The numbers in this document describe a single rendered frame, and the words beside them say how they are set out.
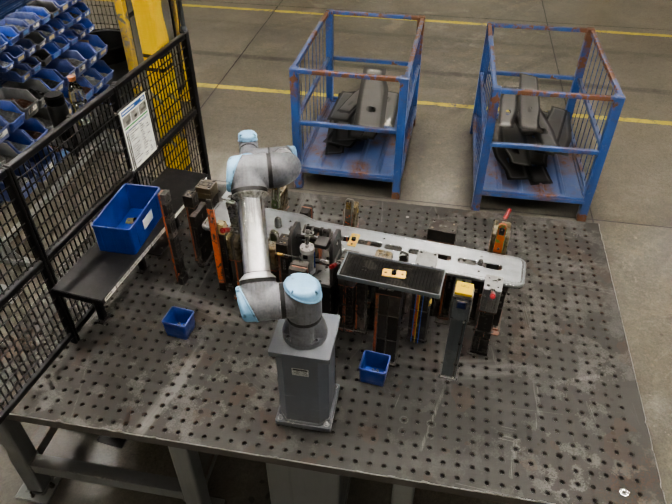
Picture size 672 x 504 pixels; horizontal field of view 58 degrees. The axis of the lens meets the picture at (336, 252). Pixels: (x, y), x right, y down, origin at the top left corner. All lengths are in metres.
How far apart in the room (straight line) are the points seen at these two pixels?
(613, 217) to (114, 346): 3.50
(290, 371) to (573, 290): 1.45
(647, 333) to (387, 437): 2.09
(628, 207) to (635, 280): 0.82
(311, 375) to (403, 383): 0.50
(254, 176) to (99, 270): 0.87
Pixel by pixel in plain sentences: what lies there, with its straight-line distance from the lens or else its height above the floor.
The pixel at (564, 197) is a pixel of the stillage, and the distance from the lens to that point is 4.54.
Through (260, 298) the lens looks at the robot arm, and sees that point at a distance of 1.89.
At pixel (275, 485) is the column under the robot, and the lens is 2.63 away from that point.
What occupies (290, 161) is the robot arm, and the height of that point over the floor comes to 1.58.
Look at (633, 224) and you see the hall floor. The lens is 4.80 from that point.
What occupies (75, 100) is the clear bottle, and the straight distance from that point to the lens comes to 2.65.
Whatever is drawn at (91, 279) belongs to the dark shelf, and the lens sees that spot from 2.54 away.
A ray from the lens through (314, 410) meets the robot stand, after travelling 2.24.
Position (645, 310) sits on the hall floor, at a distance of 4.12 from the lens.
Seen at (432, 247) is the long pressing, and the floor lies 1.00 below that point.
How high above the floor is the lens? 2.63
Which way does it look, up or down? 40 degrees down
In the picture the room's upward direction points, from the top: straight up
